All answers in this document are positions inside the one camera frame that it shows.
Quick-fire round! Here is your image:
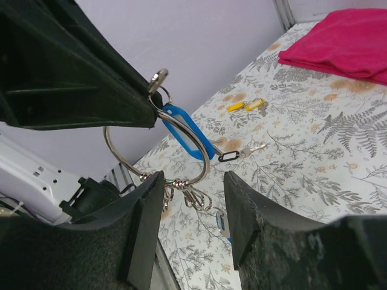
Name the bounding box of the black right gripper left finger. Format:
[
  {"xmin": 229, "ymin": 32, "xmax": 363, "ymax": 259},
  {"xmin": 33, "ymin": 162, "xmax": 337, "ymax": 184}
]
[{"xmin": 1, "ymin": 172, "xmax": 164, "ymax": 289}]

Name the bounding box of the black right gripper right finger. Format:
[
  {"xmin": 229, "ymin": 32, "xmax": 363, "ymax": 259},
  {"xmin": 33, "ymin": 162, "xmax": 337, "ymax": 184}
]
[{"xmin": 224, "ymin": 172, "xmax": 386, "ymax": 289}]

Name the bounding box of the yellow tagged key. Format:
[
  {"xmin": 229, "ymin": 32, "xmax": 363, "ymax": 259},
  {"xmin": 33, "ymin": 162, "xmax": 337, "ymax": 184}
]
[
  {"xmin": 246, "ymin": 98, "xmax": 268, "ymax": 117},
  {"xmin": 227, "ymin": 101, "xmax": 246, "ymax": 112}
]

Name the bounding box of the blue tagged key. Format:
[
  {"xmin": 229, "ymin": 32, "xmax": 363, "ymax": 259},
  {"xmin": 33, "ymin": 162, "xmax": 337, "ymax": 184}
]
[
  {"xmin": 215, "ymin": 209, "xmax": 232, "ymax": 243},
  {"xmin": 148, "ymin": 68, "xmax": 215, "ymax": 161}
]

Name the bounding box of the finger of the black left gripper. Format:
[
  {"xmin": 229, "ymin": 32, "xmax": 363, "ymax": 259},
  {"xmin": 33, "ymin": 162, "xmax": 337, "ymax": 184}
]
[{"xmin": 1, "ymin": 0, "xmax": 161, "ymax": 131}]

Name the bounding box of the folded pink cloth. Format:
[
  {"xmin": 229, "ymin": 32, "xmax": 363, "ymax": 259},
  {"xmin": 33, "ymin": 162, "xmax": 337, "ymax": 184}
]
[{"xmin": 278, "ymin": 8, "xmax": 386, "ymax": 85}]

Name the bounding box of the black tagged key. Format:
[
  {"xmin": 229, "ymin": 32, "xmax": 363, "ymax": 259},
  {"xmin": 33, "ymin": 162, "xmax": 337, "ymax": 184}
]
[{"xmin": 218, "ymin": 144, "xmax": 267, "ymax": 163}]

